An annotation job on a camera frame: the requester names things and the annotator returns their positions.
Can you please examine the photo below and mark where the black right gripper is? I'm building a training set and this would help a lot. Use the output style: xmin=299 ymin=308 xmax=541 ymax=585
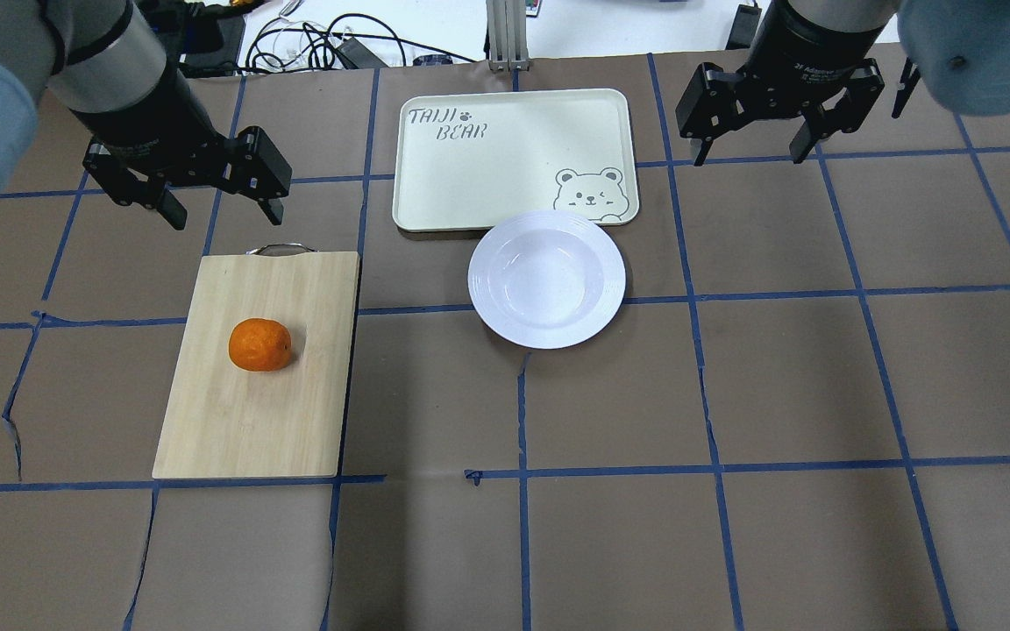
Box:
xmin=676 ymin=23 xmax=885 ymax=167

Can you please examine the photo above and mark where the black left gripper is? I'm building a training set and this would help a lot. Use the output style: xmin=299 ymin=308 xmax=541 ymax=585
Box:
xmin=82 ymin=83 xmax=292 ymax=230

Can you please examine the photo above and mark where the orange fruit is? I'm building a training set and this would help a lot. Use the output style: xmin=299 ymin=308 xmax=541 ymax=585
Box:
xmin=227 ymin=318 xmax=293 ymax=372

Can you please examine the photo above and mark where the white round plate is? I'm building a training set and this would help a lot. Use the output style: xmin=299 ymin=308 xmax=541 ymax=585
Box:
xmin=466 ymin=210 xmax=628 ymax=349

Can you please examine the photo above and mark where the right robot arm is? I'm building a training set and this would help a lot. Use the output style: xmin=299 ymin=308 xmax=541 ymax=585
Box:
xmin=676 ymin=1 xmax=1010 ymax=165

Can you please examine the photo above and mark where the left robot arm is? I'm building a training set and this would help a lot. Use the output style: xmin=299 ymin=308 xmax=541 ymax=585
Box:
xmin=0 ymin=1 xmax=292 ymax=230

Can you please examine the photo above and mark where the cream bear tray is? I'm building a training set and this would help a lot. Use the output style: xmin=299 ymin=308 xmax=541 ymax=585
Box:
xmin=392 ymin=88 xmax=640 ymax=233

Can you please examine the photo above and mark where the black power adapter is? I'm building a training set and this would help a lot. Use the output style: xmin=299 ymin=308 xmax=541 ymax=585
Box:
xmin=333 ymin=39 xmax=388 ymax=69

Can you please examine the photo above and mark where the bamboo cutting board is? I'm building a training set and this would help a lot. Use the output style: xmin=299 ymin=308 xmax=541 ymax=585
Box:
xmin=152 ymin=252 xmax=361 ymax=480

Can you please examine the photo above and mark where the aluminium frame post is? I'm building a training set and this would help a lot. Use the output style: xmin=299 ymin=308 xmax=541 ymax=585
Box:
xmin=486 ymin=0 xmax=530 ymax=73

